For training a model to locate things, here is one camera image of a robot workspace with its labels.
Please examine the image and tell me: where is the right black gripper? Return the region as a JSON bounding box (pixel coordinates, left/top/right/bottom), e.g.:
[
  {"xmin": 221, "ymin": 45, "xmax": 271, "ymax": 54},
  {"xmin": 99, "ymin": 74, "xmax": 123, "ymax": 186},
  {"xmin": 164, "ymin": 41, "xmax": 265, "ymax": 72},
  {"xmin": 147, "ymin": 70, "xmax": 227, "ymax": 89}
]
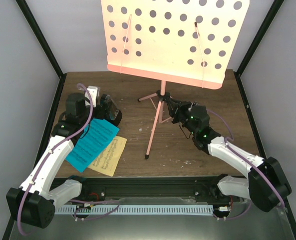
[{"xmin": 166, "ymin": 98, "xmax": 197, "ymax": 136}]

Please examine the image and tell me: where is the black metronome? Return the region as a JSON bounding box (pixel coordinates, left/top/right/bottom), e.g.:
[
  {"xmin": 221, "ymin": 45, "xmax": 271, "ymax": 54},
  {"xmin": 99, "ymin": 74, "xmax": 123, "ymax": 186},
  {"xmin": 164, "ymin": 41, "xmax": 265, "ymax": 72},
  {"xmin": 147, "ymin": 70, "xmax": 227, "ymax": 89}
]
[{"xmin": 100, "ymin": 94, "xmax": 123, "ymax": 127}]

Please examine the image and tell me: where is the blue sheet music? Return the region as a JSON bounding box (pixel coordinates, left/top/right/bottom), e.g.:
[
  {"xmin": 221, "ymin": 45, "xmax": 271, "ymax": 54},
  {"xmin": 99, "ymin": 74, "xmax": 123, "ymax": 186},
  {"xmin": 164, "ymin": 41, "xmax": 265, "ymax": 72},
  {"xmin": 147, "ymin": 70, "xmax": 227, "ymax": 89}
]
[{"xmin": 66, "ymin": 118, "xmax": 119, "ymax": 173}]

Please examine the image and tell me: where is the yellow sheet music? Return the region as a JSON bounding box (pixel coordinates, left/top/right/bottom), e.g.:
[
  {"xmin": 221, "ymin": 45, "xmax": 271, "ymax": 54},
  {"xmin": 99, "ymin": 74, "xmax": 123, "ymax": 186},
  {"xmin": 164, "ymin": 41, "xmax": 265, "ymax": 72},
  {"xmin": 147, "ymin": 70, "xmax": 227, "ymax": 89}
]
[{"xmin": 88, "ymin": 136, "xmax": 127, "ymax": 177}]

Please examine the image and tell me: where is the pink music stand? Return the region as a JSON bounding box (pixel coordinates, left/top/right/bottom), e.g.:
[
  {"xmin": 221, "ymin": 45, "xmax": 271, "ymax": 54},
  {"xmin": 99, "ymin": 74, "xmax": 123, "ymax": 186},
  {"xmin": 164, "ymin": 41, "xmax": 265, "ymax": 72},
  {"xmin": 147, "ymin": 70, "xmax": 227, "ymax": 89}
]
[{"xmin": 100, "ymin": 0, "xmax": 251, "ymax": 160}]

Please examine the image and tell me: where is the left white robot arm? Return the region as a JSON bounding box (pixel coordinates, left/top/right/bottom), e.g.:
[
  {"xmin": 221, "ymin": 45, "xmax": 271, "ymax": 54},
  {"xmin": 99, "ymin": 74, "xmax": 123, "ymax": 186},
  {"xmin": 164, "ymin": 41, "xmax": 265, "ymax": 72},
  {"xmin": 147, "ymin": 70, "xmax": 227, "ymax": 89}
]
[{"xmin": 6, "ymin": 87, "xmax": 99, "ymax": 235}]

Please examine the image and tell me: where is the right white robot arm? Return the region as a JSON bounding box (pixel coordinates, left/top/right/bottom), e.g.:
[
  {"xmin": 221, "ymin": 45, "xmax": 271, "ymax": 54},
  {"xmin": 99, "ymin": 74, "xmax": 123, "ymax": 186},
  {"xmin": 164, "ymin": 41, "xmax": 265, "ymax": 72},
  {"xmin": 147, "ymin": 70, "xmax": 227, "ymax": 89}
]
[{"xmin": 163, "ymin": 97, "xmax": 292, "ymax": 212}]

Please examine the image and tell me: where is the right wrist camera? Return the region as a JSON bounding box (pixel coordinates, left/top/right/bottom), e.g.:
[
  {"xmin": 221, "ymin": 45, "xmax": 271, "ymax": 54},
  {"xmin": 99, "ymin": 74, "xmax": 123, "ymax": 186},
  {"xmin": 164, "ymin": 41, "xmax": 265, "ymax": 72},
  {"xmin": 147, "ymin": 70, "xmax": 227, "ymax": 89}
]
[{"xmin": 191, "ymin": 101, "xmax": 199, "ymax": 107}]

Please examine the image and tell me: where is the black aluminium frame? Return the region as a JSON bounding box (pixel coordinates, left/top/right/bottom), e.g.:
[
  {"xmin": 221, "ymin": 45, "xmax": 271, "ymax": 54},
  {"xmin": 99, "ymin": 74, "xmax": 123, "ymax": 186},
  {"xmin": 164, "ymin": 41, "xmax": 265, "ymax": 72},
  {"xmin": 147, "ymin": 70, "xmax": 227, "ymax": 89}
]
[{"xmin": 1, "ymin": 0, "xmax": 296, "ymax": 240}]

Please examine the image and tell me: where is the light blue slotted cable duct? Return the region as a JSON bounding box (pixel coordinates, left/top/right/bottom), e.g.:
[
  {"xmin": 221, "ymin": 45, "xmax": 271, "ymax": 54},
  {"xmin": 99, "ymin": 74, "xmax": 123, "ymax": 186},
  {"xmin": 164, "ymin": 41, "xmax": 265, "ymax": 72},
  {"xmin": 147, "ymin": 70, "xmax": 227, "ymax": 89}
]
[{"xmin": 55, "ymin": 204, "xmax": 214, "ymax": 216}]

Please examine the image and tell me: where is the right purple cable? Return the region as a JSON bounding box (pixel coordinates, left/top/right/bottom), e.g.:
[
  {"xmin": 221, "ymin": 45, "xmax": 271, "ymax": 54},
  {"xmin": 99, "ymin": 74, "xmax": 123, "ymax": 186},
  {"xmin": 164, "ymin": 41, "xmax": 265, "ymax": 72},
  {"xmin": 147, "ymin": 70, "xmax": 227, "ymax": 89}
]
[{"xmin": 206, "ymin": 108, "xmax": 286, "ymax": 221}]

